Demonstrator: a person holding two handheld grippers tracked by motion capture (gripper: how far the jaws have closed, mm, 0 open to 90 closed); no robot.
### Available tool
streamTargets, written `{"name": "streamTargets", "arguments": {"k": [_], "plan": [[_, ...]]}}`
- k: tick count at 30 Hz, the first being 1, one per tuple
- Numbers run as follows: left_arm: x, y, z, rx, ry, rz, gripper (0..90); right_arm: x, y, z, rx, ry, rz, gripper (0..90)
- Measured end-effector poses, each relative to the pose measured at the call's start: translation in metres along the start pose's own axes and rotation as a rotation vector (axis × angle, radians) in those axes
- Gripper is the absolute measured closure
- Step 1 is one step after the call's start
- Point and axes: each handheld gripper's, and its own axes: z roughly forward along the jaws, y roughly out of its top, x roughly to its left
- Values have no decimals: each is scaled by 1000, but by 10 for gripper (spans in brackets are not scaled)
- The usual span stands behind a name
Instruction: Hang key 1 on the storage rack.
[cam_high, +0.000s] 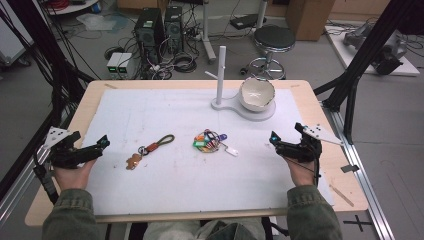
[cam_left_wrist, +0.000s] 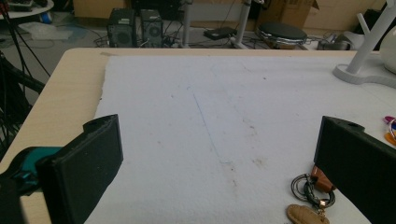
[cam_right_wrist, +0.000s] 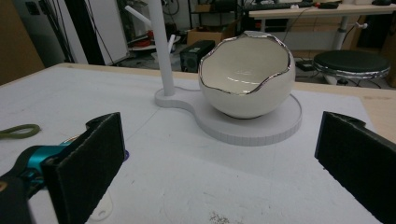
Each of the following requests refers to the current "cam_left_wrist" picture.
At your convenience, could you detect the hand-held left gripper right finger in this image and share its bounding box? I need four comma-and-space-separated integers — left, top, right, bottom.
313, 115, 396, 224

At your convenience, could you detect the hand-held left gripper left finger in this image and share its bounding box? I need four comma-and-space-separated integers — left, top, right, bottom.
35, 113, 124, 224

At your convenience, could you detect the colourful keychain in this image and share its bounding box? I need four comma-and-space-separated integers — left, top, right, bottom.
383, 115, 396, 147

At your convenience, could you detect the brown leather keychain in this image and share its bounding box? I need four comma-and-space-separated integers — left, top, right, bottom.
286, 165, 337, 224

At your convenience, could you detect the white peg stand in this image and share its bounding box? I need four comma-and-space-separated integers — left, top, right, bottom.
332, 0, 396, 90

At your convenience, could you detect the black tripod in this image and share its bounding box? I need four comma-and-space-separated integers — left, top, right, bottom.
0, 0, 52, 158

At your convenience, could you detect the white felt mat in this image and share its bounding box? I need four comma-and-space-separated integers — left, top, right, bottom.
83, 55, 396, 224

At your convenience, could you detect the clear plastic bag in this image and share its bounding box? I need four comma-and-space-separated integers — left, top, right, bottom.
18, 21, 75, 41

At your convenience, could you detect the black computer tower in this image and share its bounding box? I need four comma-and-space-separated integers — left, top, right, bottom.
139, 8, 164, 49
106, 7, 138, 49

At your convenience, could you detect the black round stool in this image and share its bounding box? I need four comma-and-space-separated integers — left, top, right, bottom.
256, 21, 309, 50

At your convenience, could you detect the white round table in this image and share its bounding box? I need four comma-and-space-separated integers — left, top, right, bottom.
0, 0, 55, 21

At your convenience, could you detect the white desk leg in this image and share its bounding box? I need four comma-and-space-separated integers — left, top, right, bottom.
181, 0, 194, 49
229, 0, 254, 49

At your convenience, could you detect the flat black box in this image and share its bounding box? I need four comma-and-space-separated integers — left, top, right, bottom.
204, 26, 238, 41

